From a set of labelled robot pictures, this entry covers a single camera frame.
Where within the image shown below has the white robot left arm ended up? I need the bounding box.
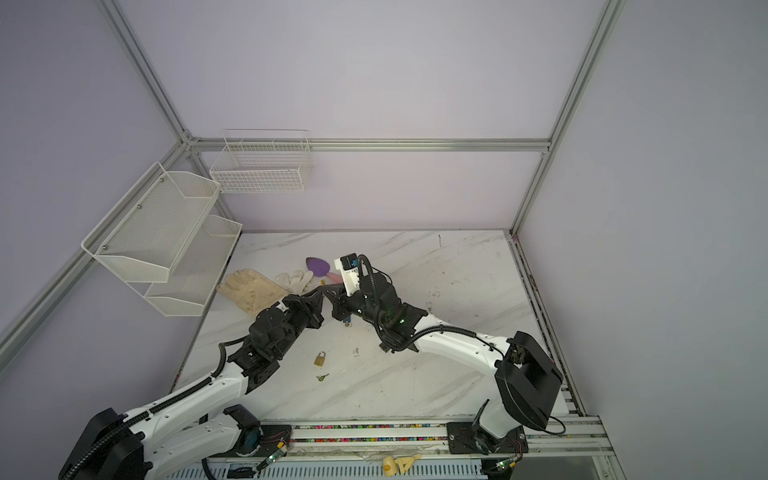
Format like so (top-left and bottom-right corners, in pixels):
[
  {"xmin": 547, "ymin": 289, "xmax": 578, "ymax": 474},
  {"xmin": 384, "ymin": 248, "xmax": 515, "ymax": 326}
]
[{"xmin": 58, "ymin": 292, "xmax": 323, "ymax": 479}]

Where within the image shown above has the white mesh upper shelf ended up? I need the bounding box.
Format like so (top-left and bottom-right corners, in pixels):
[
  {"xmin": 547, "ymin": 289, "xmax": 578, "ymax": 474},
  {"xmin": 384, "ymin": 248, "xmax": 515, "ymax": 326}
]
[{"xmin": 81, "ymin": 162, "xmax": 221, "ymax": 283}]

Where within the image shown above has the aluminium frame post left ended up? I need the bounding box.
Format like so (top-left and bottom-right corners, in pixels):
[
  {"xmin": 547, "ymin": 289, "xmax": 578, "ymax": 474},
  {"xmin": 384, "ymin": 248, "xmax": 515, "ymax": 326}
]
[{"xmin": 96, "ymin": 0, "xmax": 192, "ymax": 144}]

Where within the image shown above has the beige leather glove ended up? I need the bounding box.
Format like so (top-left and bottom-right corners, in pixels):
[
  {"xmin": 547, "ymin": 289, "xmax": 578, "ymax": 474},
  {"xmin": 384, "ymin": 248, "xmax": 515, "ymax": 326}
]
[{"xmin": 216, "ymin": 269, "xmax": 289, "ymax": 318}]

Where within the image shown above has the white wire basket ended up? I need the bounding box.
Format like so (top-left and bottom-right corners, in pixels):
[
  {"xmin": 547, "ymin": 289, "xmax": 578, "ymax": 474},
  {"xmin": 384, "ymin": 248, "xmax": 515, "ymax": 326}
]
[{"xmin": 209, "ymin": 129, "xmax": 314, "ymax": 194}]

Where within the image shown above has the yellow toy figure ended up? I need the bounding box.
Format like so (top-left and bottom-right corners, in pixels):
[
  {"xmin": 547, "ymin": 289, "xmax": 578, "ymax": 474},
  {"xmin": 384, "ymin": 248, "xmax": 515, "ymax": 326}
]
[{"xmin": 382, "ymin": 454, "xmax": 422, "ymax": 477}]

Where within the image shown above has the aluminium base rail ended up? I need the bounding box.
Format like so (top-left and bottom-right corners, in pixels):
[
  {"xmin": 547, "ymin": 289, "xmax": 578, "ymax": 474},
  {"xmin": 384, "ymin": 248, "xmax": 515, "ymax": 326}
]
[{"xmin": 173, "ymin": 416, "xmax": 626, "ymax": 479}]

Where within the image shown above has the aluminium frame post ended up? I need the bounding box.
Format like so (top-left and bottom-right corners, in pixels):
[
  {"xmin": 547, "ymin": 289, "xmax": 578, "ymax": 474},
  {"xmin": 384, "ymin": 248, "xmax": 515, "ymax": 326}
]
[
  {"xmin": 509, "ymin": 0, "xmax": 626, "ymax": 240},
  {"xmin": 96, "ymin": 0, "xmax": 192, "ymax": 144}
]

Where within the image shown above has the brass padlock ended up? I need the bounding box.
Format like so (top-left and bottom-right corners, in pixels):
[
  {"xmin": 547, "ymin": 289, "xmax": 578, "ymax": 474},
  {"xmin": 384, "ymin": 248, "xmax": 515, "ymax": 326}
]
[{"xmin": 314, "ymin": 351, "xmax": 326, "ymax": 367}]

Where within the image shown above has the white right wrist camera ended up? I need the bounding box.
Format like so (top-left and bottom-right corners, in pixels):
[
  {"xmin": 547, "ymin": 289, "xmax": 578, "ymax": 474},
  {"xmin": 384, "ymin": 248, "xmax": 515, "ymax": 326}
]
[{"xmin": 334, "ymin": 253, "xmax": 360, "ymax": 297}]

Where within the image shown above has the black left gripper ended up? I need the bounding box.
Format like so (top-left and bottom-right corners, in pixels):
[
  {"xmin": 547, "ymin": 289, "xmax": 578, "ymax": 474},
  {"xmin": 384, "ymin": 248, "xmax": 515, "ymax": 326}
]
[{"xmin": 272, "ymin": 285, "xmax": 324, "ymax": 359}]

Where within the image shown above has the white mesh shelf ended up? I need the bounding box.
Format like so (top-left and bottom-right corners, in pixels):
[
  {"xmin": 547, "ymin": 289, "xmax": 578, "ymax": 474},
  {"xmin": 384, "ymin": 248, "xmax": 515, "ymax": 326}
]
[
  {"xmin": 141, "ymin": 215, "xmax": 242, "ymax": 317},
  {"xmin": 81, "ymin": 162, "xmax": 221, "ymax": 283}
]

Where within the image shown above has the purple pink toy shovel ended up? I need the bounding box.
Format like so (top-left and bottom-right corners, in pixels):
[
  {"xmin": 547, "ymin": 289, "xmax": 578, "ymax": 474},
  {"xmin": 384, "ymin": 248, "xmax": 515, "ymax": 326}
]
[{"xmin": 305, "ymin": 257, "xmax": 342, "ymax": 284}]

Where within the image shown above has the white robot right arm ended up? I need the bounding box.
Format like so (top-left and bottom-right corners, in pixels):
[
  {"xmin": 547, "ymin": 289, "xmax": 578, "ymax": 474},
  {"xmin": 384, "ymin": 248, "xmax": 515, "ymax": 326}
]
[{"xmin": 328, "ymin": 253, "xmax": 566, "ymax": 454}]

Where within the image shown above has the aluminium frame post right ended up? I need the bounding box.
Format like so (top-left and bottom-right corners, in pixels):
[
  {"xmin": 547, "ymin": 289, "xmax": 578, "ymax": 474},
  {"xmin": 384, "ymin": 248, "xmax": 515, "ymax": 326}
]
[{"xmin": 509, "ymin": 0, "xmax": 626, "ymax": 240}]

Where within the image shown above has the white mesh lower shelf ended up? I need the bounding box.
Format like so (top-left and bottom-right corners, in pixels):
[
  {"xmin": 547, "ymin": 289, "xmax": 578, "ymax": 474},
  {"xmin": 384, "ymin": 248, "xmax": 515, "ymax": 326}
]
[{"xmin": 141, "ymin": 215, "xmax": 242, "ymax": 317}]

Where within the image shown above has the aluminium frame back bar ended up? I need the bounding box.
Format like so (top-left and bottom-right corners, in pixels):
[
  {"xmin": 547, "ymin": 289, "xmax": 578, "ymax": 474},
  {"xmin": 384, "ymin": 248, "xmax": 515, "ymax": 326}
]
[{"xmin": 190, "ymin": 138, "xmax": 551, "ymax": 152}]

